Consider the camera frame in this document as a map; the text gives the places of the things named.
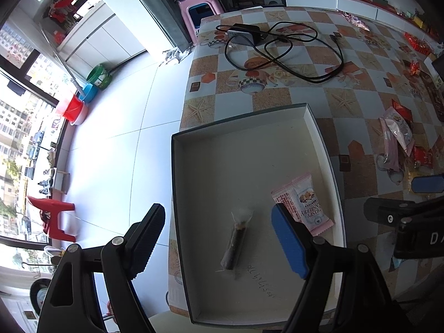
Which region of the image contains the red snack packet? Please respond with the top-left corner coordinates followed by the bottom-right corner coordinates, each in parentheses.
top-left (412, 145), bottom-right (433, 168)

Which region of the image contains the pink cranberry crisp packet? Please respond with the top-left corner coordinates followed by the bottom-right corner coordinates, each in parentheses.
top-left (271, 173), bottom-right (334, 236)

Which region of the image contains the pink snack packet on table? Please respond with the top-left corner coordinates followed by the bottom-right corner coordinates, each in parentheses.
top-left (383, 107), bottom-right (415, 157)

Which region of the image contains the white shallow cardboard box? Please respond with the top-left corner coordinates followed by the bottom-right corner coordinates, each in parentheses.
top-left (171, 104), bottom-right (346, 329)

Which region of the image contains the dark roll snack packet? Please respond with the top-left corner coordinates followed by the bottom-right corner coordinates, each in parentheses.
top-left (221, 209), bottom-right (253, 271)

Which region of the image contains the red plastic stool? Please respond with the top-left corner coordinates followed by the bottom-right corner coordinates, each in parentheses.
top-left (27, 195), bottom-right (76, 243)

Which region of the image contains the red box on shelf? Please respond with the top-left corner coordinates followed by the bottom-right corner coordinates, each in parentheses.
top-left (404, 32), bottom-right (433, 56)

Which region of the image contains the red basin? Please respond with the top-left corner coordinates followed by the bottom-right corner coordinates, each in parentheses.
top-left (56, 95), bottom-right (89, 125)

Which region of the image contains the blue basin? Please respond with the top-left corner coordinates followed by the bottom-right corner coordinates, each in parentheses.
top-left (79, 84), bottom-right (99, 104)

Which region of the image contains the green bucket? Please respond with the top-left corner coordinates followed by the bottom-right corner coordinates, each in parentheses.
top-left (87, 64), bottom-right (112, 90)

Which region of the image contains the purple cone snack packet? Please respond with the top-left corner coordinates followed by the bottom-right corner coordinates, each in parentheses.
top-left (341, 11), bottom-right (370, 32)

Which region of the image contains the black power adapter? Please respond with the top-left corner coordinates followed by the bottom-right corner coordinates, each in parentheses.
top-left (227, 23), bottom-right (262, 47)

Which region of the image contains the pink plastic stool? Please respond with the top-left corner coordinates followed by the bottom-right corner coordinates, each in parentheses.
top-left (178, 0), bottom-right (224, 44)

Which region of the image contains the black cable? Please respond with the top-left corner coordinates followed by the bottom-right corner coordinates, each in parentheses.
top-left (216, 20), bottom-right (345, 85)

